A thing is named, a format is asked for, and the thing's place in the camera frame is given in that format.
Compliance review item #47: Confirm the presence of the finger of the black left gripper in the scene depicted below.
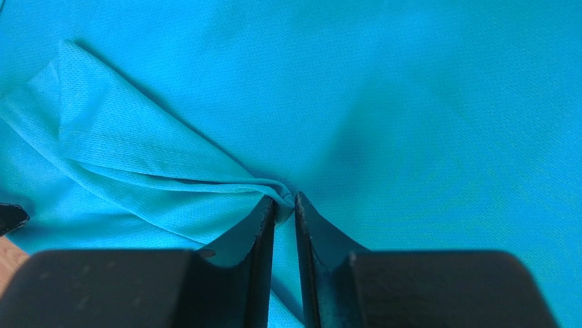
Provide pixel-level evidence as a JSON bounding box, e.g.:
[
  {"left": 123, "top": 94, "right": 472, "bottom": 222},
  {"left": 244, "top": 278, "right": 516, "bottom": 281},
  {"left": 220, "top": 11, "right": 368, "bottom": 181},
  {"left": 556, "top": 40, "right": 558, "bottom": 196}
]
[{"left": 0, "top": 203, "right": 30, "bottom": 236}]

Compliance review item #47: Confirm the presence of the teal t shirt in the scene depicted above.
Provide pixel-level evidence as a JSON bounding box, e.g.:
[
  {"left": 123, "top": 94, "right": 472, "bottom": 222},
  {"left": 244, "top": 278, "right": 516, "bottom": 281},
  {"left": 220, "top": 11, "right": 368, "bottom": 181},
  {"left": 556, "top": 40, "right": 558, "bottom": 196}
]
[{"left": 1, "top": 1, "right": 581, "bottom": 327}]

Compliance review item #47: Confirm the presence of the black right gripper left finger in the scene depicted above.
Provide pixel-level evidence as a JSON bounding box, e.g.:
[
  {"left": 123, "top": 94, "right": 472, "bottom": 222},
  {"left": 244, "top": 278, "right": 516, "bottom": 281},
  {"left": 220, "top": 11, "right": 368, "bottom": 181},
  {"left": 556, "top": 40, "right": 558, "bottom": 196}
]
[{"left": 1, "top": 197, "right": 276, "bottom": 327}]

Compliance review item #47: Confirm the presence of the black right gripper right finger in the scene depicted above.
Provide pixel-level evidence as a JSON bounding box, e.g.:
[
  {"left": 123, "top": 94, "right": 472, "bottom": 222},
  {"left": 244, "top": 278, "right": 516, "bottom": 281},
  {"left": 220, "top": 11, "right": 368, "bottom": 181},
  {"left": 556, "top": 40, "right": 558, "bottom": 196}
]
[{"left": 295, "top": 193, "right": 557, "bottom": 327}]

